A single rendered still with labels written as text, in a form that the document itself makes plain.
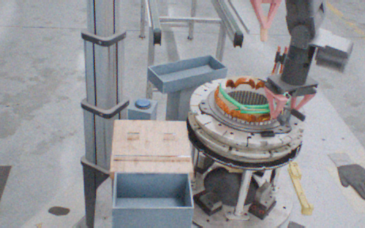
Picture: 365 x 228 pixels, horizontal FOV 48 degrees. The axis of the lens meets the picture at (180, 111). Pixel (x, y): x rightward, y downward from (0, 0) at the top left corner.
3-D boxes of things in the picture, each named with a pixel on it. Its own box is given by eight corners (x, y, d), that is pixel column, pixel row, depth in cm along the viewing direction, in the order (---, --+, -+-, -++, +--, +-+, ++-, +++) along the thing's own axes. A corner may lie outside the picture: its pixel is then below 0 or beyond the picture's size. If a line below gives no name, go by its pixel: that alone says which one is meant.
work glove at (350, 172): (392, 203, 132) (394, 198, 131) (352, 204, 130) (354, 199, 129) (356, 153, 152) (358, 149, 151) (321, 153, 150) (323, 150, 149)
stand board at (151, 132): (192, 180, 96) (193, 172, 95) (109, 179, 94) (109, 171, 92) (184, 127, 112) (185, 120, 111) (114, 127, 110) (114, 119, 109)
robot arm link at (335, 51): (308, -2, 86) (292, 24, 82) (365, 12, 81) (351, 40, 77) (300, 40, 95) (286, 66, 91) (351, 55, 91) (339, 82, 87)
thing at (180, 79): (201, 119, 162) (210, 54, 146) (217, 134, 154) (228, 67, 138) (144, 135, 150) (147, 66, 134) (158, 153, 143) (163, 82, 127)
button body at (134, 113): (153, 164, 138) (157, 100, 124) (147, 178, 132) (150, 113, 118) (134, 159, 139) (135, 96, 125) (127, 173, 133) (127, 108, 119)
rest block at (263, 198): (252, 203, 122) (256, 190, 119) (262, 192, 125) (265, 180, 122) (266, 210, 120) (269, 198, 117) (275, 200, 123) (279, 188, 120)
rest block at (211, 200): (210, 194, 124) (211, 188, 123) (222, 205, 120) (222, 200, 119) (199, 199, 122) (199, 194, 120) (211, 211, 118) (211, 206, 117)
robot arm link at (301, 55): (297, 25, 91) (289, 33, 87) (328, 34, 89) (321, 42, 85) (289, 53, 95) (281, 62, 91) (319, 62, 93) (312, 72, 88)
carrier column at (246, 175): (242, 218, 119) (256, 164, 107) (233, 219, 118) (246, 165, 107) (240, 212, 121) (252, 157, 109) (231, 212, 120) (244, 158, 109)
